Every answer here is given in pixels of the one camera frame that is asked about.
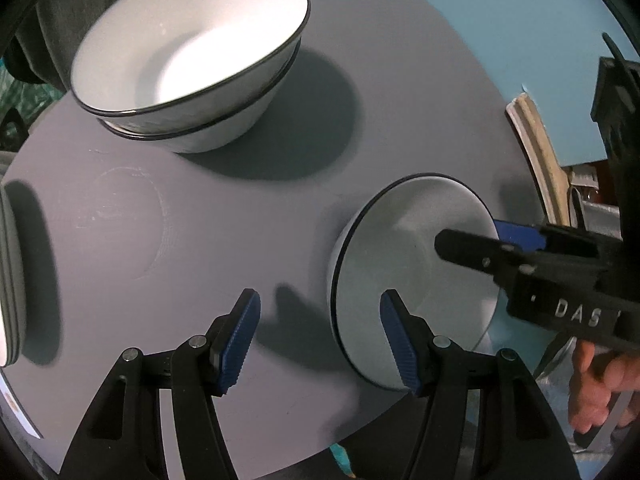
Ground beige wooden boards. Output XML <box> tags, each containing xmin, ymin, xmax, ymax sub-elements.
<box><xmin>505</xmin><ymin>93</ymin><xmax>568</xmax><ymax>227</ymax></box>

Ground small white bowl dark rim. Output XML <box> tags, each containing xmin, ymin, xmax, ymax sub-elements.
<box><xmin>327</xmin><ymin>173</ymin><xmax>501</xmax><ymax>392</ymax></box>

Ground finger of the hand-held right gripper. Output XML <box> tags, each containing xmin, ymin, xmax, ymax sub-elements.
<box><xmin>492</xmin><ymin>219</ymin><xmax>549</xmax><ymax>252</ymax></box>
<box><xmin>434</xmin><ymin>228</ymin><xmax>547</xmax><ymax>287</ymax></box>

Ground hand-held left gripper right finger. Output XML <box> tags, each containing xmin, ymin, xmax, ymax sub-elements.
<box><xmin>379</xmin><ymin>289</ymin><xmax>581</xmax><ymax>480</ymax></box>

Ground medium white bowl dark rim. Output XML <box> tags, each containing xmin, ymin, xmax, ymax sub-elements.
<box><xmin>69</xmin><ymin>0</ymin><xmax>311</xmax><ymax>119</ymax></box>

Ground grey fleece garment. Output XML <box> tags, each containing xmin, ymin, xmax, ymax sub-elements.
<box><xmin>2</xmin><ymin>0</ymin><xmax>108</xmax><ymax>92</ymax></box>

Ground large white bowl dark rim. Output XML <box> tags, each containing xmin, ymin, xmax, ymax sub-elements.
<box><xmin>97</xmin><ymin>40</ymin><xmax>301</xmax><ymax>155</ymax></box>

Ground person's right hand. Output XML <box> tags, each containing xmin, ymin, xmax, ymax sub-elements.
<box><xmin>569</xmin><ymin>339</ymin><xmax>640</xmax><ymax>436</ymax></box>

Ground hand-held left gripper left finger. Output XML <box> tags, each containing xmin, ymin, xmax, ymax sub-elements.
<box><xmin>60</xmin><ymin>287</ymin><xmax>262</xmax><ymax>480</ymax></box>

